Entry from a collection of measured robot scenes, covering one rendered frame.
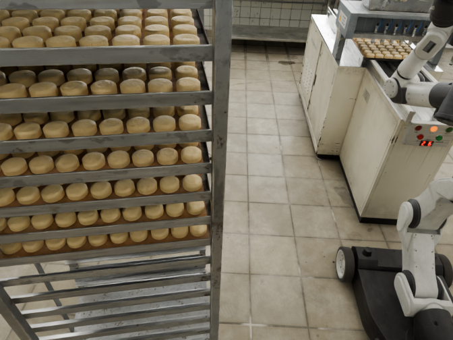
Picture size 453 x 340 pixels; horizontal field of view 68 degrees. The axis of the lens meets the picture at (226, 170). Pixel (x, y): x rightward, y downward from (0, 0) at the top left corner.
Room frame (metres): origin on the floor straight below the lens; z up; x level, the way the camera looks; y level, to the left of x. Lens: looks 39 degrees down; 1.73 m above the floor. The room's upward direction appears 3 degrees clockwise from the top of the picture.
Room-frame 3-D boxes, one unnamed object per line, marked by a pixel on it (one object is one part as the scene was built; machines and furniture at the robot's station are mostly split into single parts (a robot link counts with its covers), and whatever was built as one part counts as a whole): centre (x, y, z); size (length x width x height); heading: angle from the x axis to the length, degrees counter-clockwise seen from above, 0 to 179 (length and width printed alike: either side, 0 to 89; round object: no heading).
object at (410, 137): (1.55, -1.08, 0.77); 0.24 x 0.04 x 0.14; 89
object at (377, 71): (2.54, -0.95, 0.87); 2.01 x 0.03 x 0.07; 179
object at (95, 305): (0.57, 0.32, 0.69); 0.64 x 0.03 x 0.03; 101
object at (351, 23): (2.42, -1.09, 1.01); 0.72 x 0.33 x 0.34; 89
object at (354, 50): (2.90, -0.90, 0.88); 1.28 x 0.01 x 0.07; 179
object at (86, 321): (0.57, 0.32, 0.60); 0.64 x 0.03 x 0.03; 101
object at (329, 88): (2.90, -1.10, 0.42); 1.28 x 0.72 x 0.84; 179
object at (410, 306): (0.90, -0.96, 0.28); 0.21 x 0.20 x 0.13; 178
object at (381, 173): (1.92, -1.08, 0.45); 0.70 x 0.34 x 0.90; 179
